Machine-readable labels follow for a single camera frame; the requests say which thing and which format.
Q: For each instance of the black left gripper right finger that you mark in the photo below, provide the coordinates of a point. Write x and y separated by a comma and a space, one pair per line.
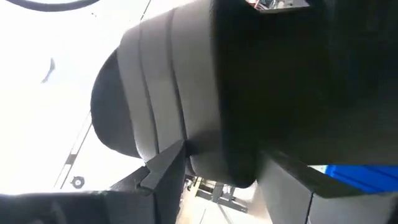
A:
286, 193

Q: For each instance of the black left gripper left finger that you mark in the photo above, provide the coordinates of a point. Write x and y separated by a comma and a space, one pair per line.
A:
168, 174

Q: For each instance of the black mesh sneaker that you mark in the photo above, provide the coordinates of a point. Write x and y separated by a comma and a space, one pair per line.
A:
174, 77

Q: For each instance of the blue plastic bin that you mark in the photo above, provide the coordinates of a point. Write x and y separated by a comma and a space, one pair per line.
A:
367, 177

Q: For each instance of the small black round object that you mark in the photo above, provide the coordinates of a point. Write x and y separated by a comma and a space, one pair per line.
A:
77, 182

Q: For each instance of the wooden table grey frame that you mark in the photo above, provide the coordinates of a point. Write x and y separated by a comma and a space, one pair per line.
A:
217, 194

